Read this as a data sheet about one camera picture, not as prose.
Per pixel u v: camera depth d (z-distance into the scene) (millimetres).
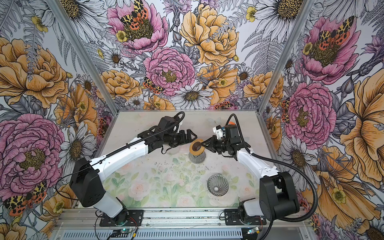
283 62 935
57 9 715
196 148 850
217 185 831
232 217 738
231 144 671
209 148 778
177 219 758
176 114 721
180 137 714
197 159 896
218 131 812
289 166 448
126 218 717
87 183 422
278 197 425
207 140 808
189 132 723
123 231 708
